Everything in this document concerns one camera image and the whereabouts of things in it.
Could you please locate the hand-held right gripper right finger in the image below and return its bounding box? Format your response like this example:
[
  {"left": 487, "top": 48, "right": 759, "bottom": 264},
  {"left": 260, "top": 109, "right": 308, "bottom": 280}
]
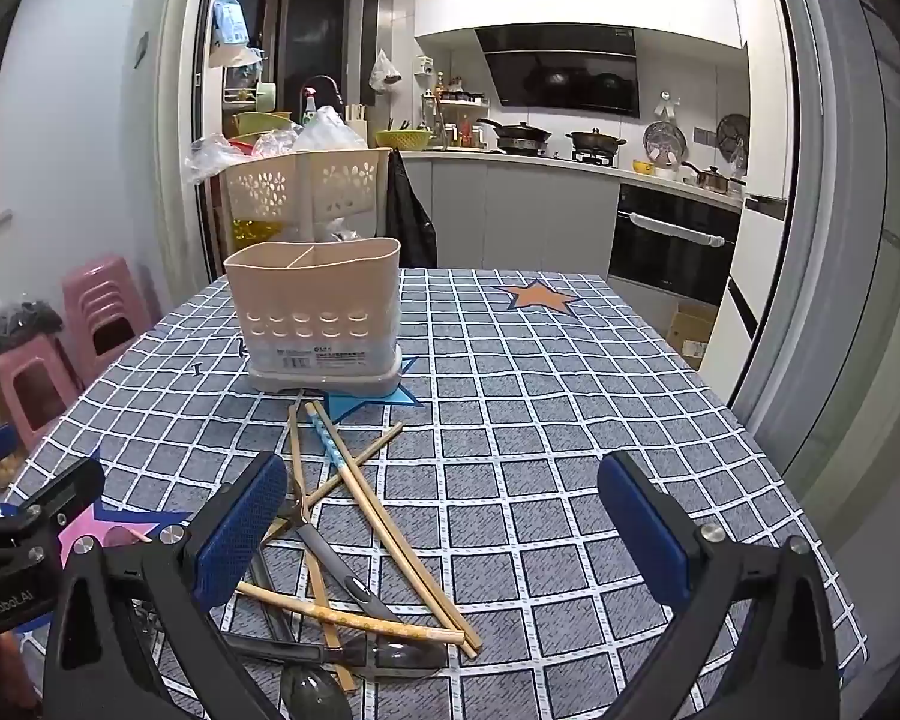
[{"left": 597, "top": 452, "right": 863, "bottom": 720}]

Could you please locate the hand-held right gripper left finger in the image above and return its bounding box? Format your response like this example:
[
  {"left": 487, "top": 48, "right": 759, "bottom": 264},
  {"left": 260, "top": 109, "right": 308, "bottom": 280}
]
[{"left": 43, "top": 452, "right": 290, "bottom": 720}]

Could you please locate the dark table knife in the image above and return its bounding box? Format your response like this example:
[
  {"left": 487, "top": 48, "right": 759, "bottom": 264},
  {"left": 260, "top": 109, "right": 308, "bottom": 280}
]
[{"left": 294, "top": 517, "right": 404, "bottom": 625}]

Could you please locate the plain wooden chopstick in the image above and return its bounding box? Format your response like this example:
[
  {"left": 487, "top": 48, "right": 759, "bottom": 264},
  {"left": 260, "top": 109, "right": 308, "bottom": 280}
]
[
  {"left": 261, "top": 424, "right": 405, "bottom": 542},
  {"left": 311, "top": 401, "right": 483, "bottom": 652},
  {"left": 287, "top": 405, "right": 357, "bottom": 693}
]

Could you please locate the dotted wooden chopstick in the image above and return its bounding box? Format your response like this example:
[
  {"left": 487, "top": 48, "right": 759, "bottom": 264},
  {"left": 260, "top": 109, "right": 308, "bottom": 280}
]
[{"left": 236, "top": 583, "right": 467, "bottom": 646}]

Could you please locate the beige plastic utensil holder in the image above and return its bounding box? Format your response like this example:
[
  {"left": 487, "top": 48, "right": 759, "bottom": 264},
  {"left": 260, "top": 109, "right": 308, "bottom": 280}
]
[{"left": 223, "top": 238, "right": 404, "bottom": 396}]

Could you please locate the black plastic bag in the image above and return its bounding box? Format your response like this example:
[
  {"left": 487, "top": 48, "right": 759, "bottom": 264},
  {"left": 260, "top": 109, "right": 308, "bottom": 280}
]
[{"left": 0, "top": 298, "right": 65, "bottom": 353}]

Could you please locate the checked blue-grey tablecloth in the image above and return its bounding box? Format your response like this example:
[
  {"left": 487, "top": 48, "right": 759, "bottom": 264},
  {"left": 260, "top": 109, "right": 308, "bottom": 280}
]
[{"left": 0, "top": 268, "right": 871, "bottom": 720}]

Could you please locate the cardboard box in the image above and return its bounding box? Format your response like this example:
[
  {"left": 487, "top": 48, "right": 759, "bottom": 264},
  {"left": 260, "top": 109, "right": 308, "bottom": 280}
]
[{"left": 666, "top": 302, "right": 719, "bottom": 372}]

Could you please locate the pink plastic stool stack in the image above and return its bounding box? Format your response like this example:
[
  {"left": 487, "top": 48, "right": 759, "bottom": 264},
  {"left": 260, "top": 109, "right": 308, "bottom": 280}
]
[{"left": 61, "top": 256, "right": 155, "bottom": 383}]

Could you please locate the black built-in oven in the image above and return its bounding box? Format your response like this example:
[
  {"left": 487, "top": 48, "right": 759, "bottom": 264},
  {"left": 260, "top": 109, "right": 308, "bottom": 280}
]
[{"left": 607, "top": 181, "right": 743, "bottom": 308}]

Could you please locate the yellow oil bottle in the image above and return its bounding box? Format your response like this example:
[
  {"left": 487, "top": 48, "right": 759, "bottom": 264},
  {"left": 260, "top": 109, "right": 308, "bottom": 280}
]
[{"left": 231, "top": 217, "right": 301, "bottom": 256}]

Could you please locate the grey kitchen base cabinet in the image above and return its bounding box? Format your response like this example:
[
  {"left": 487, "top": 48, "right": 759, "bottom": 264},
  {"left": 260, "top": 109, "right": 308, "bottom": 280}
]
[{"left": 401, "top": 150, "right": 620, "bottom": 278}]

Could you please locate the small steel saucepan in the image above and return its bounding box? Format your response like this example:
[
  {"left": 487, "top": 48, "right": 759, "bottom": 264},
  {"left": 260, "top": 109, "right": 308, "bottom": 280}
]
[{"left": 681, "top": 161, "right": 747, "bottom": 196}]

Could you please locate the black hanging bag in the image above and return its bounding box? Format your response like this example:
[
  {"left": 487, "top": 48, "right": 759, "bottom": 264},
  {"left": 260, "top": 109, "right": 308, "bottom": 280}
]
[{"left": 385, "top": 148, "right": 437, "bottom": 269}]

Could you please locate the beige plastic storage cart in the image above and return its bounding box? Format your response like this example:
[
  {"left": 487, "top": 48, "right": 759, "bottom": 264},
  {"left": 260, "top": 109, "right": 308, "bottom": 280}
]
[{"left": 217, "top": 148, "right": 392, "bottom": 278}]

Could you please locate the round metal steamer plate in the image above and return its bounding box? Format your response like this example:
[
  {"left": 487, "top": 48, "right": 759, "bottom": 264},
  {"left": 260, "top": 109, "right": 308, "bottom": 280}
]
[{"left": 643, "top": 120, "right": 689, "bottom": 166}]

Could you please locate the lidded cooking pot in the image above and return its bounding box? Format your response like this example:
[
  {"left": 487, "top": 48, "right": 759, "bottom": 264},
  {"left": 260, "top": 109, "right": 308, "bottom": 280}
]
[{"left": 566, "top": 127, "right": 627, "bottom": 162}]

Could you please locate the black frying pan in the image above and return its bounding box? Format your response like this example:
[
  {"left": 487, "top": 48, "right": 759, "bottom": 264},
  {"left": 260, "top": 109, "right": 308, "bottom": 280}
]
[{"left": 476, "top": 118, "right": 552, "bottom": 155}]

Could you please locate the olive green basin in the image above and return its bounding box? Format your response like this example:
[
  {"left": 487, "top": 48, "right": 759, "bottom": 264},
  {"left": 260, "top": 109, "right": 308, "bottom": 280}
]
[{"left": 236, "top": 111, "right": 293, "bottom": 137}]

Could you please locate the large clear plastic bag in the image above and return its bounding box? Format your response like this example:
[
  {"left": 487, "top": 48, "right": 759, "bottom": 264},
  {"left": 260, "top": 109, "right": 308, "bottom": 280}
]
[{"left": 251, "top": 105, "right": 368, "bottom": 158}]

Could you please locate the green colander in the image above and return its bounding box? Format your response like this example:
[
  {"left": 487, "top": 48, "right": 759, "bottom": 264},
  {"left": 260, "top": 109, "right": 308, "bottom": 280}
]
[{"left": 375, "top": 129, "right": 434, "bottom": 151}]

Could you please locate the spice rack with bottles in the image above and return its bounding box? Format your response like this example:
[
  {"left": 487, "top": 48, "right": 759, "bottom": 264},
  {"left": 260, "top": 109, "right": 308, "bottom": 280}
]
[{"left": 420, "top": 73, "right": 490, "bottom": 149}]

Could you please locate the black range hood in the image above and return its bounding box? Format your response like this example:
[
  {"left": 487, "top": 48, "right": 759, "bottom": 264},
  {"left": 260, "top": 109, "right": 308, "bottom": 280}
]
[{"left": 474, "top": 25, "right": 641, "bottom": 119}]

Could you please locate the black kitchen faucet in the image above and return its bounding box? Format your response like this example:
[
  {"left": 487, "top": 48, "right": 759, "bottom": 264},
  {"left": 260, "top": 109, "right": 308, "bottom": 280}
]
[{"left": 300, "top": 75, "right": 344, "bottom": 117}]

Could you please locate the hanging clear plastic bag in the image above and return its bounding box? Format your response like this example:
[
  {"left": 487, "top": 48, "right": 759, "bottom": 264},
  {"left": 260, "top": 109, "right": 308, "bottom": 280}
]
[{"left": 367, "top": 49, "right": 404, "bottom": 95}]

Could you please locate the blue packet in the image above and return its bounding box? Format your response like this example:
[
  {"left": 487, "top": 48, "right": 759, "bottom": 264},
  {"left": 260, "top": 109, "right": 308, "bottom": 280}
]
[{"left": 214, "top": 0, "right": 250, "bottom": 46}]

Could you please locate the dark glass door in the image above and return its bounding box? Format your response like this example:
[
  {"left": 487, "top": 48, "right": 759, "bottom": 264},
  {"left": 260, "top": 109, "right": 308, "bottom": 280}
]
[{"left": 259, "top": 0, "right": 368, "bottom": 128}]

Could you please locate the round dark wire rack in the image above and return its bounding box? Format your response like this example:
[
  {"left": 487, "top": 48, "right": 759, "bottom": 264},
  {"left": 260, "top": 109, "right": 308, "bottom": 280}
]
[{"left": 716, "top": 114, "right": 751, "bottom": 160}]

